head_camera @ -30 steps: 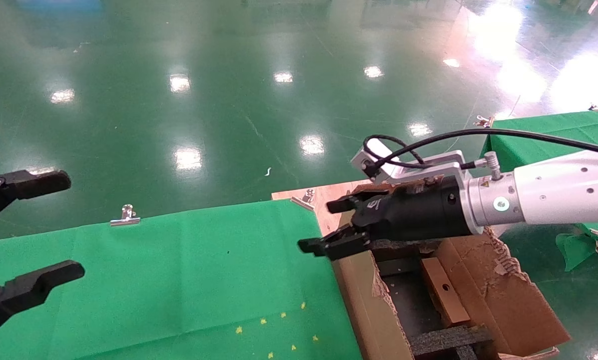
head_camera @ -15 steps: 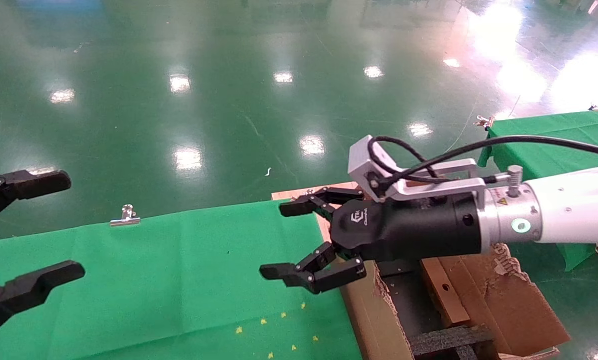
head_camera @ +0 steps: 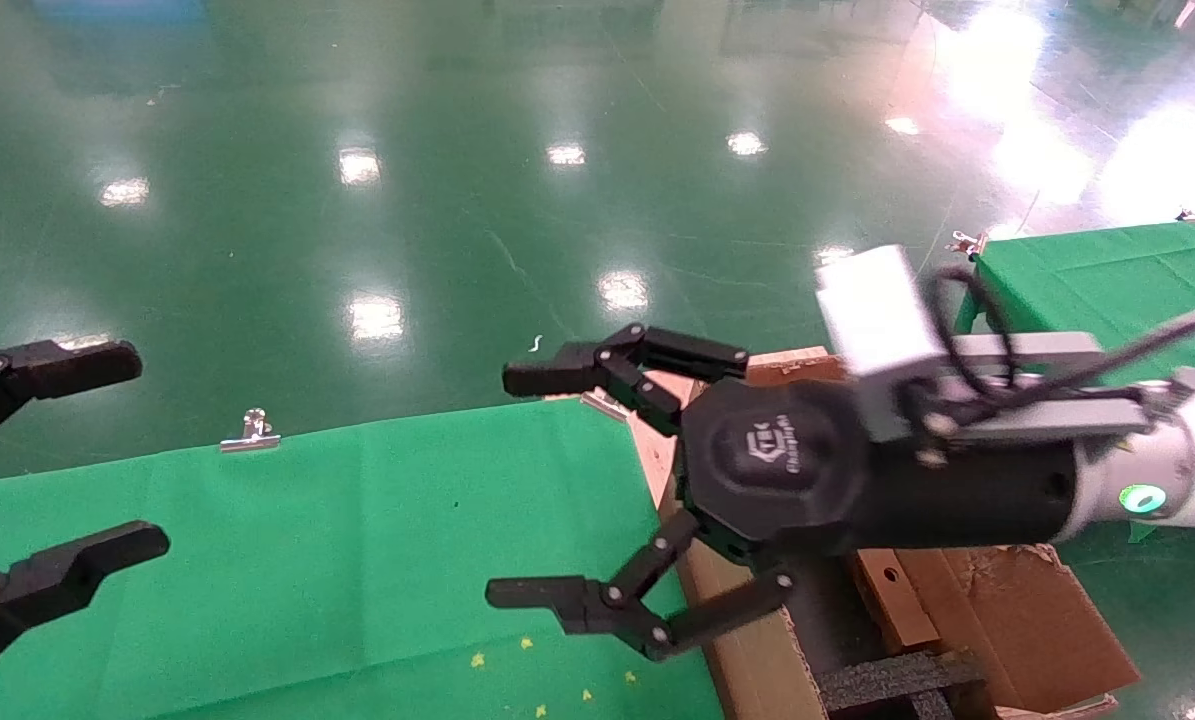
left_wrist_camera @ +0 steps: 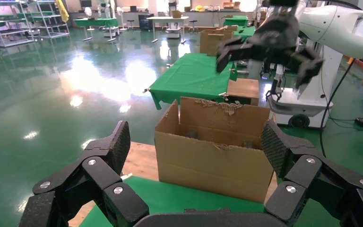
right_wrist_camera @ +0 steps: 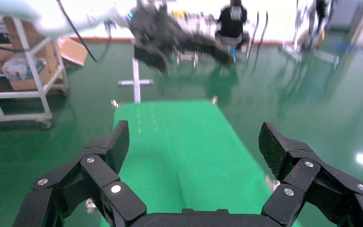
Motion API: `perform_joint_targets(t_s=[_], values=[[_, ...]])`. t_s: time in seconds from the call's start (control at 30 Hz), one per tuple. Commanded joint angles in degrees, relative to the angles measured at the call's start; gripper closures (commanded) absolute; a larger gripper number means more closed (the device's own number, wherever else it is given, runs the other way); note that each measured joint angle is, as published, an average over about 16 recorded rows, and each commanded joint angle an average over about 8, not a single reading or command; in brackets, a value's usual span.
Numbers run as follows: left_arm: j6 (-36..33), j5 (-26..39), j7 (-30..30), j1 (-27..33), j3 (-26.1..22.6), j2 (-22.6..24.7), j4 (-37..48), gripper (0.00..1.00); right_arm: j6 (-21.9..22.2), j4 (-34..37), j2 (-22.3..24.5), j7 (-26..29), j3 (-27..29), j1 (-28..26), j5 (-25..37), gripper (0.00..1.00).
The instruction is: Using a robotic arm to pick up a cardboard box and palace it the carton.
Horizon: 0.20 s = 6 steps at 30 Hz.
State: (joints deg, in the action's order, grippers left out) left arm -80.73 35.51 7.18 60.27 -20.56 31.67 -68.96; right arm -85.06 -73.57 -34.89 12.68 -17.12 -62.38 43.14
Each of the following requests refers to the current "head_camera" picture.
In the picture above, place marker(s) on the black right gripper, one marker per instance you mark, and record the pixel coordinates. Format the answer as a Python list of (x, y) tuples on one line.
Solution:
[(787, 470)]

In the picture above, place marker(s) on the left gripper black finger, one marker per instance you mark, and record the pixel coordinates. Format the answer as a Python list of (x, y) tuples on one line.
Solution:
[(67, 365), (67, 570)]

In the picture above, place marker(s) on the large open brown carton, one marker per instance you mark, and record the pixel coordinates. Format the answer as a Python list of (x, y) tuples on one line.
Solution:
[(1037, 620)]

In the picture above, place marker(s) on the large green table cloth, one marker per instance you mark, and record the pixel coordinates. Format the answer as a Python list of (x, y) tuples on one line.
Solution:
[(307, 560)]

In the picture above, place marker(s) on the black foam insert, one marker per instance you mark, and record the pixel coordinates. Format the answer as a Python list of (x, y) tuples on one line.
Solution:
[(887, 680)]

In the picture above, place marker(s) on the small green table cloth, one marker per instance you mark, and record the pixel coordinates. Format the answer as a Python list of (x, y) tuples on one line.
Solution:
[(1107, 280)]

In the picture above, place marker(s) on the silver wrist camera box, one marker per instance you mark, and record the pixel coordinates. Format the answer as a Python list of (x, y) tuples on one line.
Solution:
[(882, 320)]

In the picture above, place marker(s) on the grey camera mounting bracket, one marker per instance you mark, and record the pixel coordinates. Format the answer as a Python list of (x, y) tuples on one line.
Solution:
[(1047, 415)]

